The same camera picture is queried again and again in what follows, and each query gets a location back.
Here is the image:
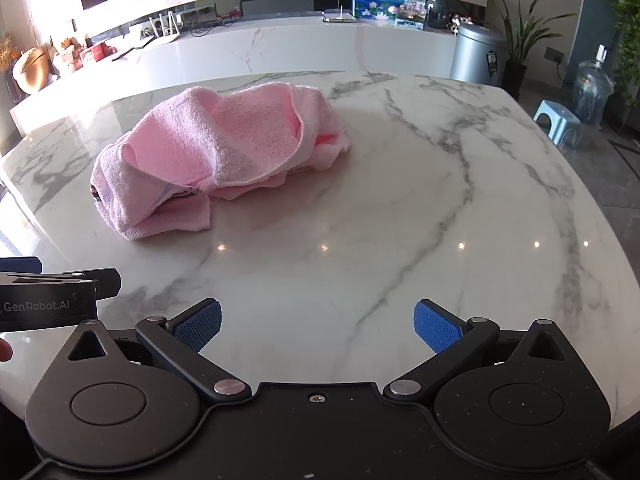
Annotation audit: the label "white router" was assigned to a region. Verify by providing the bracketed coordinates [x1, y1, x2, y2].
[148, 10, 182, 44]

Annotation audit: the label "potted plant with long leaves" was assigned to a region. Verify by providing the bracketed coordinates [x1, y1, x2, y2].
[478, 0, 577, 102]

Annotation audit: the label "flat white set-top box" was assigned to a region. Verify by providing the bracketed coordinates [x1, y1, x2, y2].
[321, 5, 357, 24]

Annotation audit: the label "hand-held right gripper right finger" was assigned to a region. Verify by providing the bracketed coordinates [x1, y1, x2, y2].
[382, 299, 576, 403]

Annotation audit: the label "silver trash bin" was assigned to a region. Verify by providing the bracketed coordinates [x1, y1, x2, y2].
[449, 22, 507, 87]

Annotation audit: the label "blue plastic stool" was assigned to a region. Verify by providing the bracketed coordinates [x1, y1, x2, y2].
[533, 100, 582, 149]

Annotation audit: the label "plush toys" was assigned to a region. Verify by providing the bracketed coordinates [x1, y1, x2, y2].
[51, 36, 84, 79]

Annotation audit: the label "power strip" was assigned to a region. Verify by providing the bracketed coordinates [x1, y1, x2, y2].
[179, 4, 219, 24]

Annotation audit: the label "pink towel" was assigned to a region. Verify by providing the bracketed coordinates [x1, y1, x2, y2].
[90, 81, 352, 243]

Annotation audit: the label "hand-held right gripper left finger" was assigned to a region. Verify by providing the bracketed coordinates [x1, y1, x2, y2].
[67, 298, 251, 403]

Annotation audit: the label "dried flower bunch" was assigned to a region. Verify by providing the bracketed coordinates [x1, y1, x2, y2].
[0, 34, 22, 73]

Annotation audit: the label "leafy green plant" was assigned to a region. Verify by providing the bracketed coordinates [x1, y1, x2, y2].
[582, 0, 640, 107]

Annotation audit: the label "red box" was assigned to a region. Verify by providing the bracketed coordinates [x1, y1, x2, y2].
[79, 43, 119, 64]

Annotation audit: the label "clear water jug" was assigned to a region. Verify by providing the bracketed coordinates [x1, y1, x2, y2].
[571, 44, 615, 126]

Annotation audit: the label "dark vase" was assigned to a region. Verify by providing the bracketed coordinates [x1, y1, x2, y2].
[427, 0, 452, 30]

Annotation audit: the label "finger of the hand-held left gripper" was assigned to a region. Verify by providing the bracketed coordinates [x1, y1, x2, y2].
[0, 257, 42, 274]
[0, 268, 122, 301]

